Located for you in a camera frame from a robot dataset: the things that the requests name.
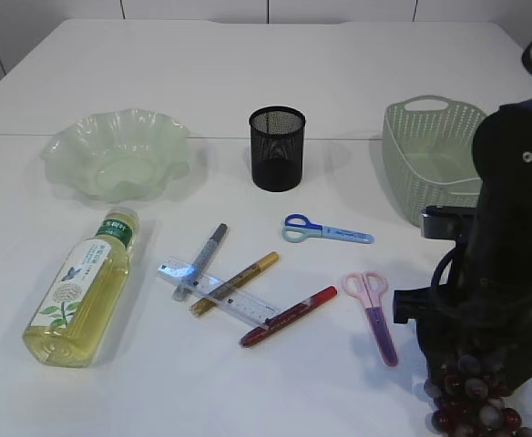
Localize pale green wavy glass plate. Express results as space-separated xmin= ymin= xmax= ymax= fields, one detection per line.
xmin=41 ymin=108 xmax=189 ymax=203

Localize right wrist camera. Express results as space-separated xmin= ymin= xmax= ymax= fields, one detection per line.
xmin=420 ymin=205 xmax=476 ymax=241

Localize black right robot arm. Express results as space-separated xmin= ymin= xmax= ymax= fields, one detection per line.
xmin=393 ymin=98 xmax=532 ymax=390

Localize clear plastic ruler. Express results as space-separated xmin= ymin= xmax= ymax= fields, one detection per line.
xmin=157 ymin=251 xmax=280 ymax=328

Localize purple artificial grape bunch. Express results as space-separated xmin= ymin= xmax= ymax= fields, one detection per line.
xmin=424 ymin=349 xmax=532 ymax=436

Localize gold marker pen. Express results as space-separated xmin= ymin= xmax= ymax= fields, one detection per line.
xmin=189 ymin=251 xmax=279 ymax=317

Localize silver marker pen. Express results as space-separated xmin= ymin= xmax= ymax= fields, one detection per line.
xmin=172 ymin=223 xmax=228 ymax=301

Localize red marker pen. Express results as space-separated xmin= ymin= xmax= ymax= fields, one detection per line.
xmin=240 ymin=286 xmax=338 ymax=348

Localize pale green woven basket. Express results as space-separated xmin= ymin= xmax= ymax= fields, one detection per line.
xmin=382 ymin=95 xmax=486 ymax=227

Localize blue scissors with cover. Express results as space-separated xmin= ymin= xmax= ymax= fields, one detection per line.
xmin=281 ymin=213 xmax=375 ymax=244

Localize black mesh pen holder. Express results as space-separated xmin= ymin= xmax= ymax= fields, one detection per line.
xmin=249 ymin=106 xmax=306 ymax=192

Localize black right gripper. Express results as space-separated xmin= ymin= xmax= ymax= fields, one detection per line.
xmin=393 ymin=287 xmax=532 ymax=391

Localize yellow tea bottle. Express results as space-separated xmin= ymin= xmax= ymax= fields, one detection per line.
xmin=22 ymin=207 xmax=140 ymax=368

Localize pink scissors with purple cover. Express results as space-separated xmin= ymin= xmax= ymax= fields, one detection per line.
xmin=342 ymin=270 xmax=399 ymax=368

